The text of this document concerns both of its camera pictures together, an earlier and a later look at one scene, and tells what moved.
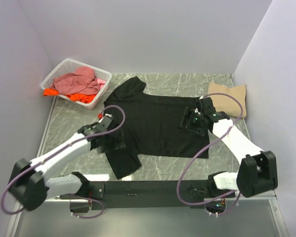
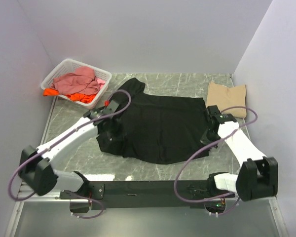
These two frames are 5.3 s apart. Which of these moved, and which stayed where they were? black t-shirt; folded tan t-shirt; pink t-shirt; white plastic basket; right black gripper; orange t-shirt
Moved: right black gripper; black t-shirt
Stayed: orange t-shirt; white plastic basket; pink t-shirt; folded tan t-shirt
